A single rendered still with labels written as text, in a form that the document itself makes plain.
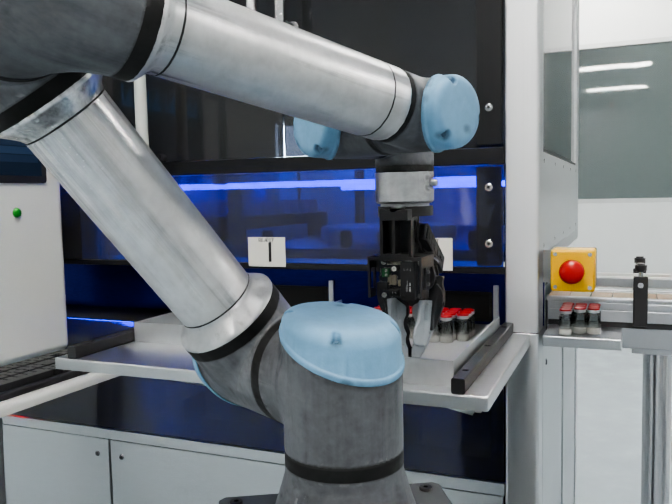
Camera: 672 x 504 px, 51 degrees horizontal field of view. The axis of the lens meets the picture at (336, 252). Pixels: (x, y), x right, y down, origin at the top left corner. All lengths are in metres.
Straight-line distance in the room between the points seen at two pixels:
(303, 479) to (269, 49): 0.38
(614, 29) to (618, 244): 1.64
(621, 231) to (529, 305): 4.60
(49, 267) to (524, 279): 0.99
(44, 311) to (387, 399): 1.09
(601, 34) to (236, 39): 5.46
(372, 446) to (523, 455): 0.72
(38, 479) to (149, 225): 1.34
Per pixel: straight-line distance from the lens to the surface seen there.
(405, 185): 0.87
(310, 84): 0.62
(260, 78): 0.59
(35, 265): 1.60
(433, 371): 0.94
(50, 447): 1.89
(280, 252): 1.41
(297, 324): 0.64
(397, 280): 0.89
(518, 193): 1.26
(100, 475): 1.81
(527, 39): 1.28
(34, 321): 1.61
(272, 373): 0.68
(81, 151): 0.65
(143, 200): 0.67
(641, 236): 5.86
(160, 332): 1.26
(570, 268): 1.22
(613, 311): 1.38
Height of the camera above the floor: 1.13
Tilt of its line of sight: 5 degrees down
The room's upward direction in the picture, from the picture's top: 1 degrees counter-clockwise
